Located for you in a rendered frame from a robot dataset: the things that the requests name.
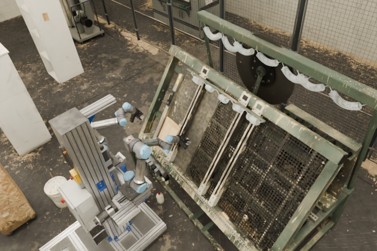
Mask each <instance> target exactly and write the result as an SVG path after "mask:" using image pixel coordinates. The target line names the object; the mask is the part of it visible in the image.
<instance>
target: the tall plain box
mask: <svg viewBox="0 0 377 251"><path fill-rule="evenodd" d="M8 53H9V51H8V50H7V49H6V48H5V47H4V46H3V45H2V44H1V43H0V128H1V129H2V130H3V132H4V134H5V135H6V136H7V138H8V139H9V141H10V142H11V143H12V145H13V147H14V148H15V150H16V151H17V152H18V154H19V155H22V156H24V155H26V154H28V153H29V152H31V151H32V150H34V149H36V148H38V147H40V146H41V145H43V144H45V143H47V142H48V141H50V140H51V138H52V136H51V135H50V133H49V131H48V129H47V127H46V125H45V123H44V122H43V120H42V118H41V116H40V114H39V112H38V110H37V108H36V106H35V104H34V103H33V101H32V99H31V97H30V95H29V93H28V91H27V89H26V87H25V85H24V83H23V81H22V79H21V78H20V76H19V74H18V72H17V70H16V68H15V66H14V65H13V63H12V61H11V59H10V57H9V55H8Z"/></svg>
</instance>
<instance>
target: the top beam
mask: <svg viewBox="0 0 377 251"><path fill-rule="evenodd" d="M169 53H171V54H172V55H173V56H175V57H176V58H178V59H179V60H181V61H183V62H184V63H186V64H187V65H188V66H190V67H191V68H193V69H194V70H196V71H198V72H199V73H200V72H201V70H202V68H203V66H204V67H206V68H207V69H209V70H210V71H209V73H208V75H207V78H208V79H209V80H211V81H212V82H214V83H215V84H217V85H218V86H220V87H221V88H223V89H224V90H226V91H227V92H228V93H230V94H231V95H233V96H234V97H236V98H238V99H240V97H241V95H242V93H243V92H245V93H247V94H248V95H250V96H251V98H250V100H249V102H248V104H247V105H248V106H249V107H251V108H253V107H254V105H255V103H256V101H259V102H261V103H262V104H264V105H265V108H264V110H263V112H262V115H263V116H264V117H266V118H267V119H269V120H270V121H272V122H273V123H275V124H276V125H278V126H279V127H281V128H282V129H284V130H285V131H287V132H288V133H289V134H291V135H293V136H294V137H296V138H297V139H298V140H300V141H301V142H303V143H304V144H306V145H308V146H309V147H311V148H312V149H313V150H315V151H316V152H318V153H319V154H321V155H322V156H324V157H325V158H327V159H328V160H330V161H331V162H333V163H334V164H336V165H342V164H343V162H344V160H345V159H346V157H347V156H348V153H346V152H345V151H343V150H341V149H340V148H339V147H337V146H335V145H334V144H332V143H330V142H329V141H327V140H326V139H324V138H323V137H321V136H319V135H318V134H316V133H315V132H313V131H312V130H310V129H308V128H307V127H305V126H304V125H302V124H300V123H299V122H297V121H296V120H294V119H292V118H291V117H289V116H288V115H286V114H285V113H283V112H281V111H280V110H278V109H277V108H275V107H273V106H272V105H270V104H268V103H267V102H266V101H264V100H262V99H261V98H259V97H257V96H256V95H254V94H253V93H251V92H250V91H248V90H246V89H245V88H243V87H242V86H240V85H239V84H237V83H235V82H234V81H232V80H230V79H229V78H227V77H226V76H224V75H223V74H221V73H219V72H218V71H216V70H215V69H213V68H211V67H210V66H208V65H207V64H205V63H204V62H202V61H200V60H199V59H197V58H195V57H194V56H193V55H191V54H189V53H188V52H186V51H184V50H183V49H181V48H180V47H178V46H176V45H171V47H170V49H169Z"/></svg>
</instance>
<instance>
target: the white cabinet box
mask: <svg viewBox="0 0 377 251"><path fill-rule="evenodd" d="M16 3H17V5H18V7H19V9H20V12H21V14H22V16H23V18H24V20H25V23H26V25H27V28H28V29H29V31H30V34H31V36H32V38H33V41H34V43H35V45H36V47H37V50H38V52H39V54H40V56H41V58H42V61H43V63H44V65H45V67H46V69H47V72H48V73H49V74H50V75H51V76H52V77H53V78H54V79H55V80H56V81H57V82H59V83H63V82H65V81H67V80H69V79H71V78H73V77H75V76H77V75H80V74H82V73H84V70H83V67H82V65H81V62H80V58H79V56H78V53H77V50H76V48H75V45H74V42H73V39H72V36H71V33H70V30H69V28H68V25H67V22H66V19H65V16H64V14H63V11H62V8H61V5H60V2H59V0H16Z"/></svg>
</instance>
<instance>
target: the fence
mask: <svg viewBox="0 0 377 251"><path fill-rule="evenodd" d="M179 75H181V78H180V79H179V76H178V79H177V80H179V82H178V85H177V84H176V83H175V86H174V88H173V91H174V92H175V93H174V95H173V98H172V101H171V103H170V105H169V106H167V105H166V107H165V110H164V112H163V115H162V117H161V119H160V122H159V124H158V127H157V129H156V131H155V134H154V136H153V139H154V138H155V137H158V136H159V134H160V132H161V130H162V127H163V124H164V122H165V120H166V117H167V116H168V113H169V111H170V109H171V106H172V104H173V102H174V99H175V97H176V95H177V92H178V90H179V88H180V85H181V83H182V80H183V78H184V76H185V75H183V74H181V73H180V74H179Z"/></svg>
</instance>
